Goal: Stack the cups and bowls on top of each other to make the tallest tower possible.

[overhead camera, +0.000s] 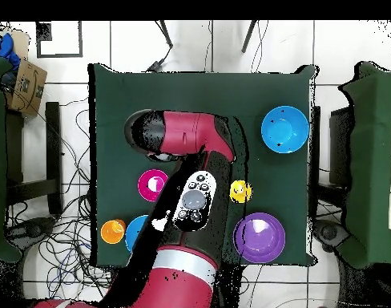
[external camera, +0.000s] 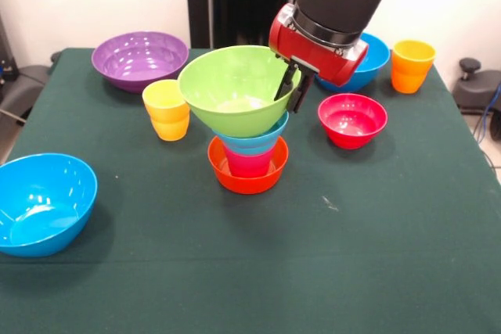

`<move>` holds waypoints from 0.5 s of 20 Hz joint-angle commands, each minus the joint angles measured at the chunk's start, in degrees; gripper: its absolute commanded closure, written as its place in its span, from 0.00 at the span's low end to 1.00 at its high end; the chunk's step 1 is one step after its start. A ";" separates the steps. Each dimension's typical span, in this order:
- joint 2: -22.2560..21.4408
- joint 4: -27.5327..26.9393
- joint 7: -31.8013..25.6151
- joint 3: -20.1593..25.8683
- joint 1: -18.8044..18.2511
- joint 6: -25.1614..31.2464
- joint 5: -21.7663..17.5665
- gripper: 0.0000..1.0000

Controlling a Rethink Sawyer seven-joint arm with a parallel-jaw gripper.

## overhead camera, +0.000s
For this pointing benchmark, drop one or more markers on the crimson small bowl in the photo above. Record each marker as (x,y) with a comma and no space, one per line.
(150,185)

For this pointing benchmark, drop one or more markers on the yellow cup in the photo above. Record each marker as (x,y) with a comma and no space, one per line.
(242,191)

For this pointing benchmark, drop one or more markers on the large purple bowl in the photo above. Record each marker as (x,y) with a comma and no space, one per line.
(262,237)

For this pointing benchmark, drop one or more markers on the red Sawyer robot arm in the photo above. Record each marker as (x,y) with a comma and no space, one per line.
(189,134)

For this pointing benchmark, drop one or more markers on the dark green tablecloth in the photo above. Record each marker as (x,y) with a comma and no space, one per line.
(182,93)

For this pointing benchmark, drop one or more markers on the large blue bowl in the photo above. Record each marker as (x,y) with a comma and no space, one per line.
(134,234)
(285,129)

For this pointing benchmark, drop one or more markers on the orange cup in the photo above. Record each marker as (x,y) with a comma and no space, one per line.
(112,231)

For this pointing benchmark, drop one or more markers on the black power adapter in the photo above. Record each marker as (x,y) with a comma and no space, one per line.
(155,65)

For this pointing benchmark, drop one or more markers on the black tripod leg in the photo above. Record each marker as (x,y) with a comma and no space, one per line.
(249,35)
(166,33)

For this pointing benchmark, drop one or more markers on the black equipment box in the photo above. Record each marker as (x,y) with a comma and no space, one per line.
(341,144)

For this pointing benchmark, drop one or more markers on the grey stand base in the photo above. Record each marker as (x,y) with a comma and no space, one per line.
(330,232)

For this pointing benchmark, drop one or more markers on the cardboard box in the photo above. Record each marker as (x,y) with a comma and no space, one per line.
(27,86)

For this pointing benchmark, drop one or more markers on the blue cloth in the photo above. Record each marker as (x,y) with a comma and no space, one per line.
(3,48)

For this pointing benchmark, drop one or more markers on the black bench frame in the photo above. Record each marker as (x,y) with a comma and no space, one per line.
(53,144)

